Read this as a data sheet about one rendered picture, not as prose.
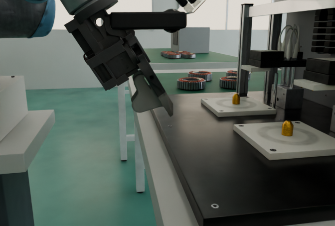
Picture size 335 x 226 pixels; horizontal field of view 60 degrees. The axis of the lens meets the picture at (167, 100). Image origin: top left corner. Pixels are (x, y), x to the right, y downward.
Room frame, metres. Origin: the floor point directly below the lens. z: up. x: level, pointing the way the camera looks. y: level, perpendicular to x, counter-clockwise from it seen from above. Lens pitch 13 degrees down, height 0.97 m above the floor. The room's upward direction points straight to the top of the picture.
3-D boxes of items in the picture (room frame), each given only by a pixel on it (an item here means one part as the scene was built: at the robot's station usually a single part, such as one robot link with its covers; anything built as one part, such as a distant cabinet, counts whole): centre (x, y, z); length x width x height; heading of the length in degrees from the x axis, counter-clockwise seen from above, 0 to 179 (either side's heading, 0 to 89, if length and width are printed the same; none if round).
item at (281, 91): (0.77, -0.32, 0.80); 0.07 x 0.05 x 0.06; 10
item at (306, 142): (0.51, -0.22, 0.78); 0.15 x 0.15 x 0.01; 10
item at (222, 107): (0.75, -0.18, 0.78); 0.15 x 0.15 x 0.01; 10
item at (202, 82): (1.13, -0.09, 0.77); 0.11 x 0.11 x 0.04
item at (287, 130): (0.51, -0.22, 0.80); 0.02 x 0.02 x 0.03
